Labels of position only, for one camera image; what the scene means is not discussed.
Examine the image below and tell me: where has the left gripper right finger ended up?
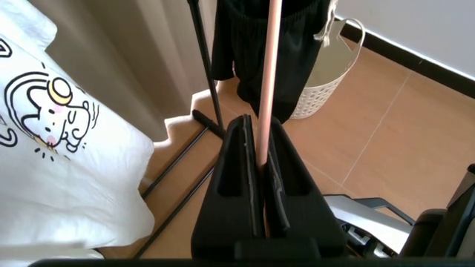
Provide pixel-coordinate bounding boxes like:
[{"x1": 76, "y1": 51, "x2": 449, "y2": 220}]
[{"x1": 263, "y1": 116, "x2": 348, "y2": 260}]

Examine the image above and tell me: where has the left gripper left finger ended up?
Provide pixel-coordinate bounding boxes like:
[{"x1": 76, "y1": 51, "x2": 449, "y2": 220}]
[{"x1": 190, "y1": 113, "x2": 265, "y2": 260}]

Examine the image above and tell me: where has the pink clothes hanger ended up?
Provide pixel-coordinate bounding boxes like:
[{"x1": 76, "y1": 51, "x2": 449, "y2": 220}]
[{"x1": 255, "y1": 0, "x2": 284, "y2": 238}]

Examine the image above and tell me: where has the black garment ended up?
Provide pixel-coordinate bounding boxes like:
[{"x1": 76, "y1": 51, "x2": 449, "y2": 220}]
[{"x1": 210, "y1": 0, "x2": 339, "y2": 125}]

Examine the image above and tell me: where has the white printed t-shirt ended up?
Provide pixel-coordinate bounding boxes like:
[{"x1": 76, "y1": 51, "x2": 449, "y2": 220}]
[{"x1": 0, "y1": 0, "x2": 156, "y2": 260}]

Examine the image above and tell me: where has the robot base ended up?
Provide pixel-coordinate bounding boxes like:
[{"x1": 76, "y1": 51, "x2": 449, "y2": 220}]
[{"x1": 323, "y1": 162, "x2": 475, "y2": 260}]

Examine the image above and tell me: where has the white laundry basket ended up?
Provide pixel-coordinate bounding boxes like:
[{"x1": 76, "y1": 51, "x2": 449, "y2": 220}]
[{"x1": 288, "y1": 17, "x2": 367, "y2": 121}]

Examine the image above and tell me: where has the black clothes rack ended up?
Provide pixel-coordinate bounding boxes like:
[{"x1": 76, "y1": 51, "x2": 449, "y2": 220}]
[{"x1": 134, "y1": 0, "x2": 228, "y2": 260}]

